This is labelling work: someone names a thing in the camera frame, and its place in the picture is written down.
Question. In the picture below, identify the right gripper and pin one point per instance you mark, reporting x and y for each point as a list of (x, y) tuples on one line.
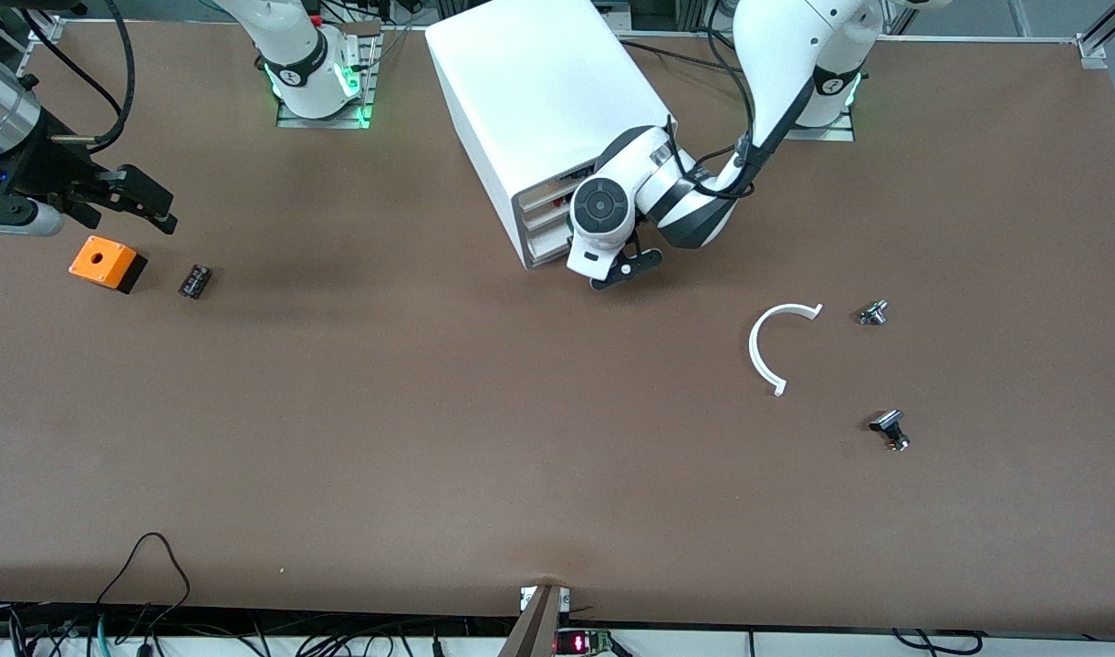
[(48, 169)]

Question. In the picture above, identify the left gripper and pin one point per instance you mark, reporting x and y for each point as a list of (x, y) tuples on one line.
[(569, 222)]

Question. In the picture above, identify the white plastic drawer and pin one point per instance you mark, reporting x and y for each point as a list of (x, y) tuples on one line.
[(544, 201), (544, 257), (544, 240), (544, 222)]

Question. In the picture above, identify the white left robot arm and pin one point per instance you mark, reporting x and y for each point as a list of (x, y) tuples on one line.
[(786, 55)]

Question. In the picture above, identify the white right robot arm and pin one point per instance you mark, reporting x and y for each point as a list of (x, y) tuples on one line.
[(293, 36)]

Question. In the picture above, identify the orange button box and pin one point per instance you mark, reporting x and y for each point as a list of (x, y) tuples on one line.
[(101, 258)]

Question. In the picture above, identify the white drawer cabinet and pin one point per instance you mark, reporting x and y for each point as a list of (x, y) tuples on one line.
[(539, 91)]

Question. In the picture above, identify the black red electrical component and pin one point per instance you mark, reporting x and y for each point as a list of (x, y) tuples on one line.
[(580, 172)]

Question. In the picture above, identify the small black terminal block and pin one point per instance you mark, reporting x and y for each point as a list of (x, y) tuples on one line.
[(195, 281)]

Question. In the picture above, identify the white curved plastic arc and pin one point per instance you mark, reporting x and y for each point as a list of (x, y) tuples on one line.
[(753, 351)]

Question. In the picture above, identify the black red display device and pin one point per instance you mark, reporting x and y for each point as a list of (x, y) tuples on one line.
[(580, 643)]

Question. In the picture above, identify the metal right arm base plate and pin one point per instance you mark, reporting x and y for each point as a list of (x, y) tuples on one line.
[(325, 121)]

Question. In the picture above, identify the aluminium frame profile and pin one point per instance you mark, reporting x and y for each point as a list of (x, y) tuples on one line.
[(42, 26), (1105, 32)]

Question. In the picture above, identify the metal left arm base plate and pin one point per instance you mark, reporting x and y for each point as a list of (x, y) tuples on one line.
[(831, 134)]

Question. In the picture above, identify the black silver key switch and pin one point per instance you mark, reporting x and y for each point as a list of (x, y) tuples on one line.
[(889, 427)]

